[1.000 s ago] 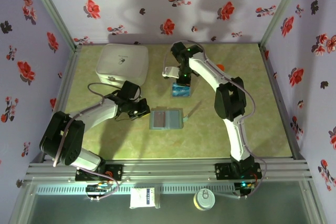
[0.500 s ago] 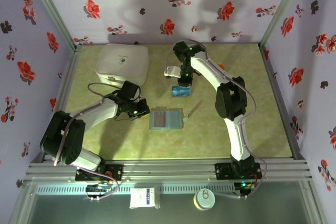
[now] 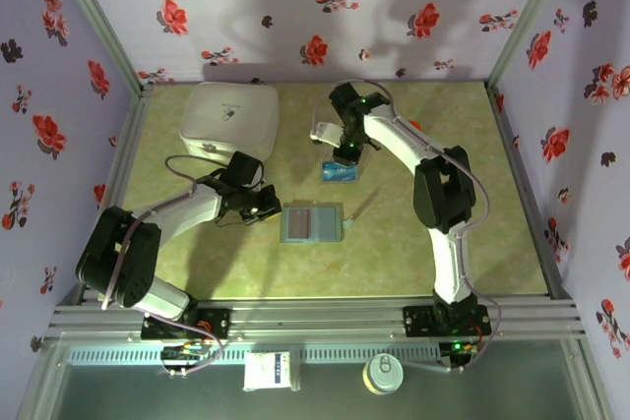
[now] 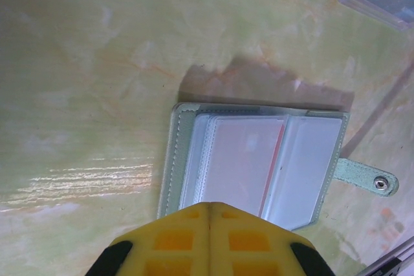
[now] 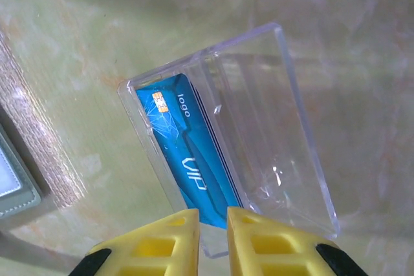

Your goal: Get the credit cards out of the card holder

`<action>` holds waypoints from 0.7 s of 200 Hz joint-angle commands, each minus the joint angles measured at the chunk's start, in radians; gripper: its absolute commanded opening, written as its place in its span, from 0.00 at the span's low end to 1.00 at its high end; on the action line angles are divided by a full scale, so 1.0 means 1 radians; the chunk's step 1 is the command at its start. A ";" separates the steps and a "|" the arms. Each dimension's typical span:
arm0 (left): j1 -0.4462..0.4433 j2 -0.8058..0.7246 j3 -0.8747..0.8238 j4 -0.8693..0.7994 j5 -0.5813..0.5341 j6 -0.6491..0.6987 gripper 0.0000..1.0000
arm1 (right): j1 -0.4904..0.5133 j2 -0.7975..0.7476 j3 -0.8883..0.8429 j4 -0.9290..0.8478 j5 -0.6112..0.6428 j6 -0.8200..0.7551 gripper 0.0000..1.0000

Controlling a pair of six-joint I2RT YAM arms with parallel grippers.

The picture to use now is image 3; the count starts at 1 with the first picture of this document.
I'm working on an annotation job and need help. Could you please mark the red bank card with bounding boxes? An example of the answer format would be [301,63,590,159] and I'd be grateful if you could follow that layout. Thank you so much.
[286,208,313,240]

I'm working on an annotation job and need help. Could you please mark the grey-green card holder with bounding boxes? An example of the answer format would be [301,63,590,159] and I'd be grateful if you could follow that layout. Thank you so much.
[279,202,354,245]

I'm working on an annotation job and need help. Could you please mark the white medicine case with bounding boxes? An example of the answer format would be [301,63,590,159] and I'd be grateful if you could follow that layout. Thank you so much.
[179,81,281,164]

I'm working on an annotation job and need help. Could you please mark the white label box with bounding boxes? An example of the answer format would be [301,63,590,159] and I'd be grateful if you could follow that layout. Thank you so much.
[242,350,302,393]

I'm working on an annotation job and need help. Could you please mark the tin can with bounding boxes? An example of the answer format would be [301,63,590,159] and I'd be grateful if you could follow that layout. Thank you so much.
[362,352,406,396]

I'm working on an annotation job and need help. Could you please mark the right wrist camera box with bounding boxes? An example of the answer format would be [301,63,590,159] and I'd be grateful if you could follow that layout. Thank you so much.
[308,121,343,148]

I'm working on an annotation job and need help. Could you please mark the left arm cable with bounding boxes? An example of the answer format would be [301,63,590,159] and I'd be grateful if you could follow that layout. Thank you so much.
[100,153,236,378]

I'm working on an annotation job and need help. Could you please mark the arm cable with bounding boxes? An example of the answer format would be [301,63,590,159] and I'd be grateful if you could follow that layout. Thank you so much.
[337,78,503,375]
[100,153,236,378]

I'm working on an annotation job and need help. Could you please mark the aluminium frame rail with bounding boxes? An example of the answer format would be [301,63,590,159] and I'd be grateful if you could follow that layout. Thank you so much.
[42,297,588,342]

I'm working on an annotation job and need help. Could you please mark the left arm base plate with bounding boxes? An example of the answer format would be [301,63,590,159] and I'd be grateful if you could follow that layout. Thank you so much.
[141,307,232,342]

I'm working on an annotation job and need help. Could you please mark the aluminium side rail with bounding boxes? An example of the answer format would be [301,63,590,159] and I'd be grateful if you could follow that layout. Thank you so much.
[56,84,157,308]
[483,80,577,303]

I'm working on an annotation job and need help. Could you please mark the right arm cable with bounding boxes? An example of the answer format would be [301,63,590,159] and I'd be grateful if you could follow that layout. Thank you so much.
[337,78,503,375]

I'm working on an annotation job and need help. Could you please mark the white slotted cable duct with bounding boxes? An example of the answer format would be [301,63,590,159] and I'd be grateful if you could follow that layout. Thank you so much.
[66,344,442,366]

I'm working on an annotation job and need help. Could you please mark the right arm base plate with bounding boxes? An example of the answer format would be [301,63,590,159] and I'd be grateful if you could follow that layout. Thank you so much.
[402,305,492,340]

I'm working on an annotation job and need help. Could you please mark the aluminium frame post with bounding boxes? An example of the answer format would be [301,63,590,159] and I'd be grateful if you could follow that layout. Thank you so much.
[45,0,155,96]
[485,0,576,91]

